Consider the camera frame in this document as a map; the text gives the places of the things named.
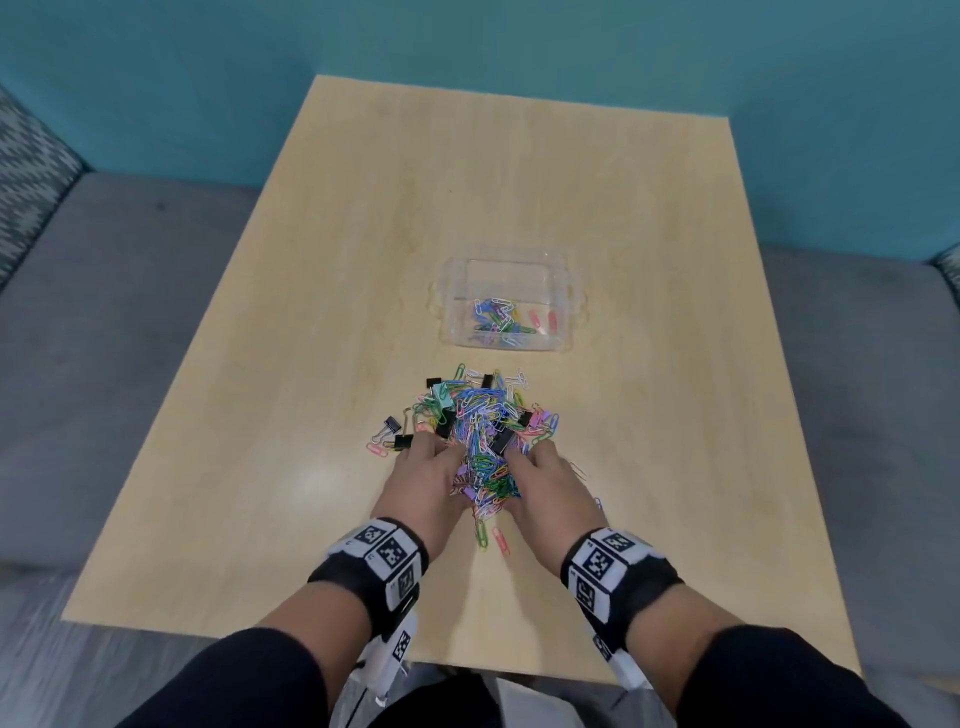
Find person's right hand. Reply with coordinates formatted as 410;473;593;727
502;438;603;576

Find person's left hand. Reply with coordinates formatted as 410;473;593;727
371;429;471;560

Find pile of coloured paper clips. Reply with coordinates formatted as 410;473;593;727
365;363;605;558

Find person's left forearm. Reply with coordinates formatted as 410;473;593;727
116;581;376;728

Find person's right forearm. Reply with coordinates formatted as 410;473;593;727
624;583;912;728

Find scattered black binder clips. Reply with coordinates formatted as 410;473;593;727
382;373;535;456

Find black marker wristband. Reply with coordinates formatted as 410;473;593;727
560;527;685;654
307;517;431;640

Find small heap of paper clips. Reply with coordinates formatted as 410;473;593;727
471;297;560;348

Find clear plastic container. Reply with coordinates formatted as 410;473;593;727
427;251;590;354

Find person's dark clothing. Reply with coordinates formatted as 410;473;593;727
375;669;505;728

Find grey bench seat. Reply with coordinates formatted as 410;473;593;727
0;171;261;575
759;246;960;680

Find grey patterned cushion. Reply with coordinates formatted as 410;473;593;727
932;243;960;307
0;84;85;292

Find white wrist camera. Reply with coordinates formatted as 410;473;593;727
347;607;420;710
591;633;655;693

